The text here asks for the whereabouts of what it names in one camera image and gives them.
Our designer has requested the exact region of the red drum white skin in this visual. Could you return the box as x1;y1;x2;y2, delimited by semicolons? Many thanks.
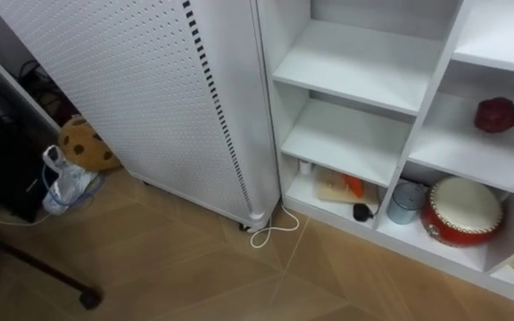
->
419;175;505;248

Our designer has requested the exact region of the thin white cable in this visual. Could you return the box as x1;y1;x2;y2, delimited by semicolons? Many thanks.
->
0;208;54;227

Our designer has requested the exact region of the black cabinet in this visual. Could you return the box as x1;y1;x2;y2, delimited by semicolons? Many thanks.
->
0;33;62;224

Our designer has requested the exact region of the white floor cable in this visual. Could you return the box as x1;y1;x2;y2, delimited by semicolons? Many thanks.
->
249;202;302;250

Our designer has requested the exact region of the cookie shaped cushion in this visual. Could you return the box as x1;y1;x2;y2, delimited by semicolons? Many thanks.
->
57;114;122;173

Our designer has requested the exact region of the small black round object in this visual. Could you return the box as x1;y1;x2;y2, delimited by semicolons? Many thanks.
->
352;202;376;224

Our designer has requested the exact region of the orange carrot toy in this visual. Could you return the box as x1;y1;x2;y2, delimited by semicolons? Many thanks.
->
343;173;366;200

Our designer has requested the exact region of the clear plastic bag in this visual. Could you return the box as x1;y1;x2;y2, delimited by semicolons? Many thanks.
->
40;144;106;217

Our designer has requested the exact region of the white pegboard panel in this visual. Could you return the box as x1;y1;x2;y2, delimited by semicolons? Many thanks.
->
0;0;282;235

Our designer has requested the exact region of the wooden cutting board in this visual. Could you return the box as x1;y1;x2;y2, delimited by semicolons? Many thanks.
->
314;168;380;207

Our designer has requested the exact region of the black stand leg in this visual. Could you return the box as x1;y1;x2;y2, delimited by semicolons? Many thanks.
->
0;222;104;311

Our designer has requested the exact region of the dark red fruit soft toy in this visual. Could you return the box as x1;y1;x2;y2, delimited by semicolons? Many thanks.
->
474;96;514;135

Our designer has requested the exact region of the white shelf unit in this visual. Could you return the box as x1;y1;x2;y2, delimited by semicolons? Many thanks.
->
255;0;514;313

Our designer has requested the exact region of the grey blue cup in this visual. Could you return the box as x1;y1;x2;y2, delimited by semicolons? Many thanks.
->
385;179;427;226

